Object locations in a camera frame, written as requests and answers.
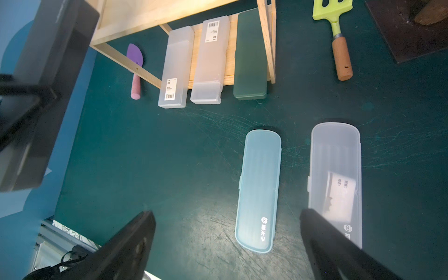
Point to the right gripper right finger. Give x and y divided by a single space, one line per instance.
333 257

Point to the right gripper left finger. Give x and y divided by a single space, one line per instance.
123 257

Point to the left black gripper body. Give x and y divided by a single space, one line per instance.
21 104

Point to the clear rounded pencil case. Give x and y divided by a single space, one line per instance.
335 178

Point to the black pencil case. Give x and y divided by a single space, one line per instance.
53 55

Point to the teal translucent pencil case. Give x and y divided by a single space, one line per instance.
258 191

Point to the frosted case with barcode label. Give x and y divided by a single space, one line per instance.
176 70

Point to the wooden two-tier shelf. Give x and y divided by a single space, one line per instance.
118 19

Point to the dark green pencil case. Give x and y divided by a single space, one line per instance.
251 69

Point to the frosted case with cap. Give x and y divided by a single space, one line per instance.
210 70

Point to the green toy rake wooden handle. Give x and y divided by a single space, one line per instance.
332 12

